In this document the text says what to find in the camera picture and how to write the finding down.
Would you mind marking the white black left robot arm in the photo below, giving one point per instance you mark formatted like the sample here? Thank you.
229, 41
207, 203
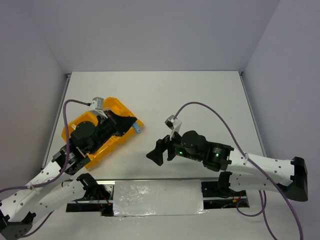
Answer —
58, 183

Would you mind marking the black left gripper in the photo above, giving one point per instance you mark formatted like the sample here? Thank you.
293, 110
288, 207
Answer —
121, 124

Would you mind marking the silver foil covered panel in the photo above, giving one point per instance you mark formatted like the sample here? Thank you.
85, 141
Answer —
157, 198

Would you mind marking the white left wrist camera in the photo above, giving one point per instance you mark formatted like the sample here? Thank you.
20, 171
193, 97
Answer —
96, 107

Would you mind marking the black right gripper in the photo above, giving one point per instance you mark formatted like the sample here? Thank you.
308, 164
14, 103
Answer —
156, 154

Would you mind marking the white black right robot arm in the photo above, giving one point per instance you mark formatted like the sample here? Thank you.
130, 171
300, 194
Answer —
237, 171

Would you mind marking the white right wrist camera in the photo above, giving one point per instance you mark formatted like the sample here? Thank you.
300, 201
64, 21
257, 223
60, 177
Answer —
174, 124

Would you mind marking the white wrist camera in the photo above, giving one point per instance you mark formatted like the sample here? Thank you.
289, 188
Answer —
174, 124
96, 107

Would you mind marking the blue highlighter pen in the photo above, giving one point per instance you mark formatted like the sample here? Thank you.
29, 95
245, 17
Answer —
136, 127

